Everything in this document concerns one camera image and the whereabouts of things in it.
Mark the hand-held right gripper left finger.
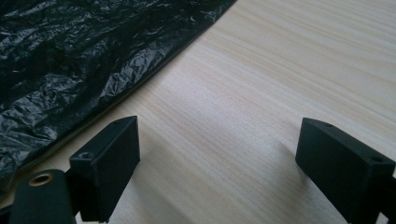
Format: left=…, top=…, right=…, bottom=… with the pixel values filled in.
left=68, top=115, right=141, bottom=223

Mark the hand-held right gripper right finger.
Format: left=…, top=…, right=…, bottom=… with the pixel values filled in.
left=294, top=117, right=396, bottom=224

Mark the black plastic garbage bag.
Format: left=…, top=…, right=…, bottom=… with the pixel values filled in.
left=0, top=0, right=238, bottom=188

